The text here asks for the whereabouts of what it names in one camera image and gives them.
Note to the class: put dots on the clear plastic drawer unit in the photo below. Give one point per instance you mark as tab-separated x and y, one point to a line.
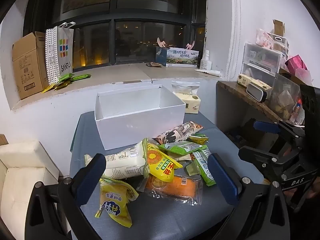
260	60

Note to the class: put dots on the person's right hand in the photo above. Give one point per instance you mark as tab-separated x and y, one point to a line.
314	192

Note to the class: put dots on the white plastic bottle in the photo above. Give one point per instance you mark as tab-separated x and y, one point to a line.
205	61

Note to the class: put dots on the brown cardboard box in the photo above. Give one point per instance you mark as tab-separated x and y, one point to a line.
27	62

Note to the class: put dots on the brown wrapper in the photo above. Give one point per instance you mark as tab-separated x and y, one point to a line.
153	64

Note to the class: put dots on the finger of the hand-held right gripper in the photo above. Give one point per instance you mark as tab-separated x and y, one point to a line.
267	127
255	155

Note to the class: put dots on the cream red striped packet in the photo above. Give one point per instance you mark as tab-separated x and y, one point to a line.
181	157

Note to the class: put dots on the white black small device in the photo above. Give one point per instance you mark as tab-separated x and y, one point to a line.
256	92

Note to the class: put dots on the wooden shelf board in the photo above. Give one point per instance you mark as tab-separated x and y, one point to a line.
237	92

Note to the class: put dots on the pink antler ornament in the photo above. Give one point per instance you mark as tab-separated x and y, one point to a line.
161	42
190	46

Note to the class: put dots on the orange clear snack packet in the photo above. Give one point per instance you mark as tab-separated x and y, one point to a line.
175	186

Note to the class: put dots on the dark blue box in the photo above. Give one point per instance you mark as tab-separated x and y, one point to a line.
160	55

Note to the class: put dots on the green yellow snack packet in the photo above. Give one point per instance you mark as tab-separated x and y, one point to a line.
198	138

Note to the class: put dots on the yellow sunflower snack packet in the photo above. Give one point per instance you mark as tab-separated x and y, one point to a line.
160	165

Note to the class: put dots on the dark framed window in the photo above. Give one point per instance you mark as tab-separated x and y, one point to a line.
145	12

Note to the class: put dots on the pink floral box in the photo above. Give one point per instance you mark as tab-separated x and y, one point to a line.
264	38

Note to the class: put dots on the yellow cartoon snack packet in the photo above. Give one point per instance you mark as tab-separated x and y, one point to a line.
115	200

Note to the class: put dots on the cream tissue pack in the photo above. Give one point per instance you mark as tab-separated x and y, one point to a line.
191	103

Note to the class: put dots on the cream rectangular box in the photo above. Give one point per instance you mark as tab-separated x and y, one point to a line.
252	81

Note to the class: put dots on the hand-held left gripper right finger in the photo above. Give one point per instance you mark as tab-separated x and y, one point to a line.
222	182

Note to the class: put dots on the small green jelly packet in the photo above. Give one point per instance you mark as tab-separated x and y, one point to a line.
192	170

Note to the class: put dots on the small cardboard piece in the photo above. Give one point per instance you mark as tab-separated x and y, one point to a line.
3	140

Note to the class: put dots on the white paper shopping bag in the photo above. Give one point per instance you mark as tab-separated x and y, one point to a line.
63	55

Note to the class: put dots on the white cotton swab box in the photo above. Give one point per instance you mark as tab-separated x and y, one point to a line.
280	42

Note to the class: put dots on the long green white packet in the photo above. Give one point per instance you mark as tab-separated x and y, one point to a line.
203	165

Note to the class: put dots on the small colourful bottle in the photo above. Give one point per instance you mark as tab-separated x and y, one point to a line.
298	112

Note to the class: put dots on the green white label packet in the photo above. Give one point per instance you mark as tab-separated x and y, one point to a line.
180	147

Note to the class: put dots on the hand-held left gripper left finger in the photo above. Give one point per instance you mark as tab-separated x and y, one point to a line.
91	177

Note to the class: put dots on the blue grey tablecloth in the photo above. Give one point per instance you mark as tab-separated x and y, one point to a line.
162	220

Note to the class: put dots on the cream leather sofa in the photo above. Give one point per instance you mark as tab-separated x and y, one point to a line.
22	180

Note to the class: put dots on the long landscape print box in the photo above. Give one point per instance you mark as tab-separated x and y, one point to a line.
182	57

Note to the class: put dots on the pile of green packets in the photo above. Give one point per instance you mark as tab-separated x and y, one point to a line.
65	78

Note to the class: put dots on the cow print snack packet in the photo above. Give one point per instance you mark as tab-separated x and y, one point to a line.
177	132

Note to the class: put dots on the white bread packet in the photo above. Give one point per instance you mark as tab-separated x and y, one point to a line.
122	162

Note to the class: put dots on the small open cardboard box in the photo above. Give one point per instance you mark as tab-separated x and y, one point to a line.
278	27

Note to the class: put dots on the clear plastic container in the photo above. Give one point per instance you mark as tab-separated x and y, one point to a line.
285	97

